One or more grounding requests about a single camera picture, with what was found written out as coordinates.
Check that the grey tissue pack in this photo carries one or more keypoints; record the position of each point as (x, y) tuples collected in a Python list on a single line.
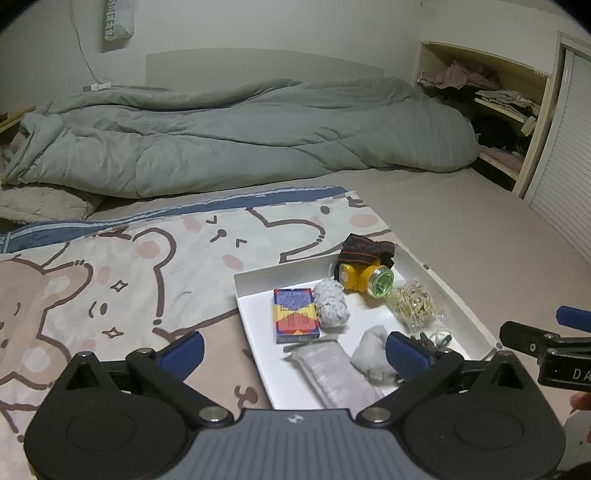
[(330, 373)]

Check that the colourful playing card box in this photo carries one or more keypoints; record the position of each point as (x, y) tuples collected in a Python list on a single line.
[(294, 316)]

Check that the yellow headlamp with strap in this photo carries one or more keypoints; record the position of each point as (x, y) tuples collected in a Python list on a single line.
[(366, 266)]

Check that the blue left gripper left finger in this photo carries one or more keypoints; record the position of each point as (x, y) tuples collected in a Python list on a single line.
[(183, 356)]

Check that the beige fleece pillow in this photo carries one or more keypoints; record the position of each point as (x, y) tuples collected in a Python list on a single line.
[(36, 203)]

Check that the bag of rubber bands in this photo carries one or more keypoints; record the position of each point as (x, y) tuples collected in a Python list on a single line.
[(414, 306)]

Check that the wooden shelf with clothes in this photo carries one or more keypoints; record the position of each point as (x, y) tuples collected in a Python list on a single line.
[(509, 103)]

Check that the grey green duvet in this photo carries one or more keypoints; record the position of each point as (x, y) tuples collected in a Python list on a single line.
[(138, 143)]

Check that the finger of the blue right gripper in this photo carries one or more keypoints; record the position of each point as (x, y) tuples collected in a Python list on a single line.
[(574, 318)]

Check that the grey cloth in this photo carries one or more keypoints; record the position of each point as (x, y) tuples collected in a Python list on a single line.
[(370, 357)]

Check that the white string ball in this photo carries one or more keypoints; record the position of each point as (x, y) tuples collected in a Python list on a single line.
[(330, 304)]

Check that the yellow wooden bed frame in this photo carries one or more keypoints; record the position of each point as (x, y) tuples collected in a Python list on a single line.
[(14, 119)]

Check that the white wall pouch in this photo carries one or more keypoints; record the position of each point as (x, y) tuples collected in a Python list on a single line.
[(118, 24)]

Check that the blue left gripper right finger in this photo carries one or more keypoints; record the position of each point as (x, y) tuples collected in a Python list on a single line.
[(409, 356)]

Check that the white louvered closet door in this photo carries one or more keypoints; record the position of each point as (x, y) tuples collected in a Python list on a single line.
[(560, 188)]

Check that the white shallow cardboard tray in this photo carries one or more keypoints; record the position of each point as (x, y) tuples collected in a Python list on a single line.
[(284, 384)]

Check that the cartoon bear blanket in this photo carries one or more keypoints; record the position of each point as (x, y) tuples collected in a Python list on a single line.
[(145, 284)]

